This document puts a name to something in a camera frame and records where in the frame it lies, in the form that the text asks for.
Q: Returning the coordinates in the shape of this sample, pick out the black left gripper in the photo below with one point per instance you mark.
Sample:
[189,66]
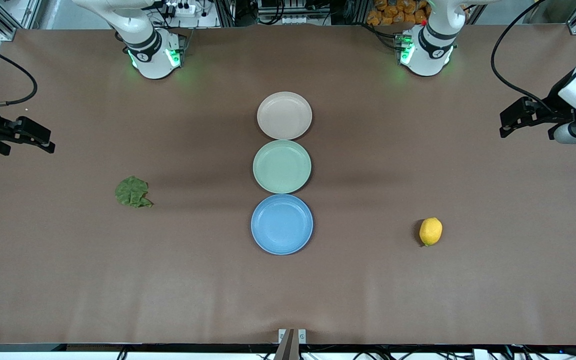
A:
[555,113]

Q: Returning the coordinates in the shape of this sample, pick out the green lettuce leaf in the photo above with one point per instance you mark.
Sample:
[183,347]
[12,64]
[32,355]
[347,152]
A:
[131,192]

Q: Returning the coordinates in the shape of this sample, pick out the yellow lemon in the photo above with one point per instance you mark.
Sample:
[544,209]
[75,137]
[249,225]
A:
[430,231]

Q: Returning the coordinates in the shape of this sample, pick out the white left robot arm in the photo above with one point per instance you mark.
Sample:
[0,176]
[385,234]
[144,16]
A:
[430,55]

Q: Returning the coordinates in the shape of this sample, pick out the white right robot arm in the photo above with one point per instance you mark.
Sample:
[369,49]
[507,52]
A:
[153,60]

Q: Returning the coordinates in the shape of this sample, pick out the bag of orange fruits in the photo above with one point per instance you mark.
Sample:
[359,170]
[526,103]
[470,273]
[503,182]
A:
[393,12]

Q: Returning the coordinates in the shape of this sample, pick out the white power strip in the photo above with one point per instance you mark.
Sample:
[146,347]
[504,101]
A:
[182,8]

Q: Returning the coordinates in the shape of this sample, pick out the brown table cover sheet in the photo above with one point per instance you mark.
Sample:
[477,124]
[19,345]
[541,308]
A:
[168,290]

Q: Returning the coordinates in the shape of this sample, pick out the beige round plate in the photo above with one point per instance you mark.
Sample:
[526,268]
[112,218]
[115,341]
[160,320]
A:
[284,115]

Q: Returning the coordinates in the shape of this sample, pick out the light green round plate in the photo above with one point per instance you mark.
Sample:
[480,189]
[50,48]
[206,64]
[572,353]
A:
[282,166]

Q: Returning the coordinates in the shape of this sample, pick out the blue round plate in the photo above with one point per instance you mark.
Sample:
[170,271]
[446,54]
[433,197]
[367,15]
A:
[282,224]

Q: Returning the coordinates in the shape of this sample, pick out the metal table edge bracket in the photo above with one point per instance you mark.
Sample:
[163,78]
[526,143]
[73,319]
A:
[292,342]

